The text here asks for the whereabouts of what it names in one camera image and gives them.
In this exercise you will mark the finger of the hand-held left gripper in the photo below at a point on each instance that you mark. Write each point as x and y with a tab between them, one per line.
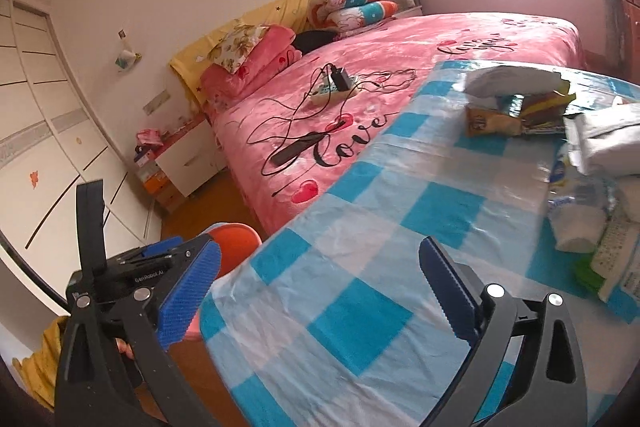
90	227
160	249

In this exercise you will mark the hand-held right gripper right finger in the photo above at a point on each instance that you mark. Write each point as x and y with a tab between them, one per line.
447	287

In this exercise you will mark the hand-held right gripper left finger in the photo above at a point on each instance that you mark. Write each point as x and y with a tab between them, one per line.
190	292

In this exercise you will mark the orange plastic bucket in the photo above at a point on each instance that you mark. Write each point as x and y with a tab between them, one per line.
235	247

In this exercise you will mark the tan biscuit packet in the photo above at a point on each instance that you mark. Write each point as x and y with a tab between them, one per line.
490	122

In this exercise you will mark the white printed paper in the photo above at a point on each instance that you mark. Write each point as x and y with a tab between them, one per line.
617	257

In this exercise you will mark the dark foil snack packet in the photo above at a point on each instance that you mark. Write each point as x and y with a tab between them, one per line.
511	107

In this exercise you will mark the red yellow snack packet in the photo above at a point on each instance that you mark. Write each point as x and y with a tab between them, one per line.
547	107

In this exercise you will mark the orange boxes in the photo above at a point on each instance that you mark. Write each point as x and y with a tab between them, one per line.
155	182

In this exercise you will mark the white nightstand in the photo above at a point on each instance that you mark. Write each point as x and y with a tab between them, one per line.
190	167

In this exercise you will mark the blue checkered tablecloth table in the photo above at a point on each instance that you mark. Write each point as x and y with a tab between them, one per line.
350	307

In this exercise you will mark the white wardrobe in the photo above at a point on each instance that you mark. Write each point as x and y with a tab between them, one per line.
50	132

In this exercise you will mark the yellow cloth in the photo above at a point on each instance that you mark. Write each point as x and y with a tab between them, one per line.
42	357

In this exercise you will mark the pink item on nightstand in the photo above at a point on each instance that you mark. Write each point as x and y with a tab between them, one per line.
149	138

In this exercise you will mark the green packet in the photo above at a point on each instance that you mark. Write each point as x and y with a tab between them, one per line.
589	274

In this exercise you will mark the crushed clear plastic bottle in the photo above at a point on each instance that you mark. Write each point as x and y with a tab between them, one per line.
580	212

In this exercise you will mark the black smartphone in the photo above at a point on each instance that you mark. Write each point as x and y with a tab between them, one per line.
295	149

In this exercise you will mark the pink pillow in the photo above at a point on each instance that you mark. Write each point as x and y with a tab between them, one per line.
222	82
272	49

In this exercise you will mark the white crumpled plastic bag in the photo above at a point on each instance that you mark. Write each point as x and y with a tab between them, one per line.
515	79

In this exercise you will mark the floral pillow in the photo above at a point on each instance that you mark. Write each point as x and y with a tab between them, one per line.
237	44

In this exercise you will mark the white power strip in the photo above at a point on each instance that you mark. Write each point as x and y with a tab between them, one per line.
325	94

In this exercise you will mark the black charger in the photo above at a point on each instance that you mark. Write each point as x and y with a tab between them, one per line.
341	78

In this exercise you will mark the bed with pink printed blanket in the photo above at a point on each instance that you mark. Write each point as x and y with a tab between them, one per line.
400	42

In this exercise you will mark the black cloth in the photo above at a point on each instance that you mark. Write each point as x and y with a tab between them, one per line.
312	41

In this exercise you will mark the yellow headboard cover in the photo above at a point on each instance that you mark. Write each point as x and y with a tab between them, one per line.
280	9

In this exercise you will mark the colourful rolled quilt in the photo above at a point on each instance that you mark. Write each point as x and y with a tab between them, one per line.
365	17

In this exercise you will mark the wooden drawer chest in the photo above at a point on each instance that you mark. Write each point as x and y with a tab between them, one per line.
631	22

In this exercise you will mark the wall socket plate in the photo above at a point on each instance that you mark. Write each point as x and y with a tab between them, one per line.
156	102

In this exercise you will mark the wall hanging pouch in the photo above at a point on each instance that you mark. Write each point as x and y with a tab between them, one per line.
127	61

